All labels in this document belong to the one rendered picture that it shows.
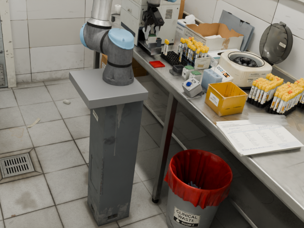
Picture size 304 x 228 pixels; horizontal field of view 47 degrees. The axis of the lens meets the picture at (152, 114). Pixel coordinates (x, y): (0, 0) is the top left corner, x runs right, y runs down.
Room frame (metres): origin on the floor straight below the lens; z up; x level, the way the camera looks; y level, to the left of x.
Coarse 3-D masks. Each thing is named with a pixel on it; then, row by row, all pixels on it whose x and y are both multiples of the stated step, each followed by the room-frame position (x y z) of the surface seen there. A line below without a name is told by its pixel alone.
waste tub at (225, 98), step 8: (208, 88) 1.47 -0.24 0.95; (216, 88) 1.49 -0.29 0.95; (224, 88) 1.52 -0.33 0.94; (232, 88) 1.51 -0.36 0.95; (208, 96) 1.46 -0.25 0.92; (216, 96) 1.41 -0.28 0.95; (224, 96) 1.52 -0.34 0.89; (232, 96) 1.38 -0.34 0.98; (240, 96) 1.40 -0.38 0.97; (208, 104) 1.44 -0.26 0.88; (216, 104) 1.39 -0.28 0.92; (224, 104) 1.36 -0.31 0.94; (232, 104) 1.39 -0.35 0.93; (240, 104) 1.41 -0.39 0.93; (216, 112) 1.38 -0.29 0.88; (224, 112) 1.37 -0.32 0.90; (232, 112) 1.39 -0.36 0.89; (240, 112) 1.42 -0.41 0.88
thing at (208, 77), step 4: (204, 72) 1.62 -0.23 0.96; (208, 72) 1.60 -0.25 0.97; (212, 72) 1.61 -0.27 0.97; (204, 76) 1.62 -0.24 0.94; (208, 76) 1.59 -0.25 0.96; (212, 76) 1.57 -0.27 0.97; (216, 76) 1.56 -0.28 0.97; (220, 76) 1.57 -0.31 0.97; (204, 80) 1.61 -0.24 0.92; (208, 80) 1.59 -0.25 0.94; (212, 80) 1.57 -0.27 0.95; (216, 80) 1.55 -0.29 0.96; (220, 80) 1.56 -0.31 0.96; (204, 84) 1.60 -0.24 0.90; (204, 88) 1.60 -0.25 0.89
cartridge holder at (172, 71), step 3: (174, 66) 1.75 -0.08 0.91; (177, 66) 1.78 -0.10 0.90; (180, 66) 1.79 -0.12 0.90; (183, 66) 1.77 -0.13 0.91; (171, 69) 1.76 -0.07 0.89; (174, 69) 1.75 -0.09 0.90; (177, 69) 1.72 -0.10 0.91; (180, 69) 1.73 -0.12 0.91; (171, 72) 1.73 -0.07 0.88; (174, 72) 1.72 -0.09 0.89; (177, 72) 1.72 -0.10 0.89; (180, 72) 1.74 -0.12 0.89; (174, 75) 1.71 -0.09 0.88
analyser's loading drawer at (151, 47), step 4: (140, 40) 2.05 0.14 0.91; (144, 40) 2.06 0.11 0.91; (144, 44) 1.99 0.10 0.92; (148, 44) 1.95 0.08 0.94; (152, 44) 1.97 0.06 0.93; (156, 44) 1.98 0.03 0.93; (148, 48) 1.94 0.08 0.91; (152, 48) 1.90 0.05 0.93; (156, 48) 1.92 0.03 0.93; (160, 48) 1.93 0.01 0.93; (152, 52) 1.91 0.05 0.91; (156, 52) 1.92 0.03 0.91; (160, 52) 1.93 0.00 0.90
